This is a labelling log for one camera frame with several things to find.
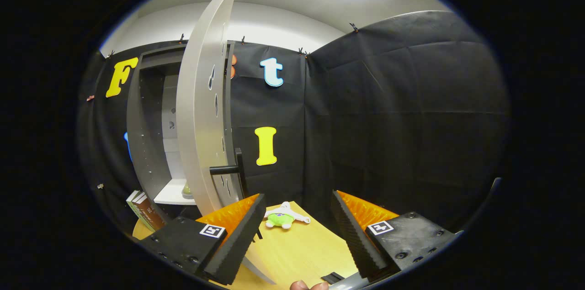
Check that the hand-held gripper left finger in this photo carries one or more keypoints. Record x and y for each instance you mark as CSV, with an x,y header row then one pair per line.
x,y
240,239

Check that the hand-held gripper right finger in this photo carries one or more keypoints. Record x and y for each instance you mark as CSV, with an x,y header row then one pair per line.
x,y
354,239

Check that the green book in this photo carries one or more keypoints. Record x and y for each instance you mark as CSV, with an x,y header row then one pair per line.
x,y
135,208

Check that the black backdrop cloth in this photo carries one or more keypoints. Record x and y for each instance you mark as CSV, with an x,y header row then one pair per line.
x,y
411,121

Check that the row of black cloth clamps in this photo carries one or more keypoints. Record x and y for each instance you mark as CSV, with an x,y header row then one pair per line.
x,y
353,28

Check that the dark grey cabinet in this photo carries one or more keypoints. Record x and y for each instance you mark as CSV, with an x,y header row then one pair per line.
x,y
146,144

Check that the pink and green plush toy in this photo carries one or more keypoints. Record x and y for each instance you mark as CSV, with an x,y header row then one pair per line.
x,y
279,220

